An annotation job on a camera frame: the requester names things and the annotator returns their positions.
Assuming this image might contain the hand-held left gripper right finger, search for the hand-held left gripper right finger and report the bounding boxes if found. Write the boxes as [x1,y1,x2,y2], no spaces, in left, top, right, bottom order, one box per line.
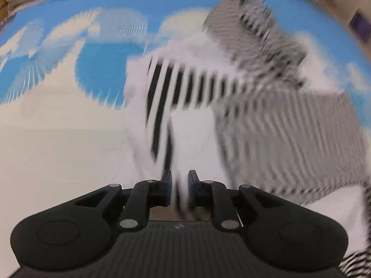
[188,169,292,234]

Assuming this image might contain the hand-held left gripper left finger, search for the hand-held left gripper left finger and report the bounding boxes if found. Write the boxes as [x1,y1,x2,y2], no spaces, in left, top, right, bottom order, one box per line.
[72,169,173,233]

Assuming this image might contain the black white striped garment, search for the black white striped garment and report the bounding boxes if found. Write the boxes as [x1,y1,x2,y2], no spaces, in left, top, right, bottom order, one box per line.
[125,0,371,278]

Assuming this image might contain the blue white cloud blanket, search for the blue white cloud blanket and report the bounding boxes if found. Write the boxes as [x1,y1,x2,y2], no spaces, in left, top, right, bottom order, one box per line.
[0,0,371,278]

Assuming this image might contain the purple wall picture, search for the purple wall picture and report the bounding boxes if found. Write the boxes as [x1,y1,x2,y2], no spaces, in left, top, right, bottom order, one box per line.
[349,9,371,40]

